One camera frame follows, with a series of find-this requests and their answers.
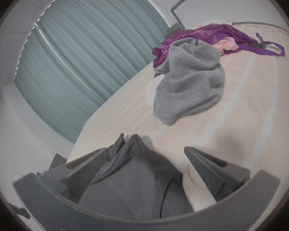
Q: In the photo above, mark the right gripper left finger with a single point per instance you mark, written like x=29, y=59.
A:
x=74, y=174

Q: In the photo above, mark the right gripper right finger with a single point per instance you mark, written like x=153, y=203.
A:
x=212, y=172

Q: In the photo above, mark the black T-shirt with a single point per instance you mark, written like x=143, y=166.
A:
x=134, y=182

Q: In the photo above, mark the bed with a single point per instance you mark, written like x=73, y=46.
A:
x=243, y=105

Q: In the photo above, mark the grey knitted garment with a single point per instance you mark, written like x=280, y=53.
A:
x=190, y=85

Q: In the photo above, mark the blue-green curtain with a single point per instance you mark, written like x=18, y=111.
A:
x=98, y=32
x=53, y=85

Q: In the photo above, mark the pink garment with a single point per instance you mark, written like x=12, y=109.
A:
x=225, y=46

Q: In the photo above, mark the purple satin garment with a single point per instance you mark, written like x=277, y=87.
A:
x=197, y=34

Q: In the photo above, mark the grey bedside table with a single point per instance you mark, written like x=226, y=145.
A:
x=174, y=30

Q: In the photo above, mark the white printed pillow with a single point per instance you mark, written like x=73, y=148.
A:
x=214, y=23

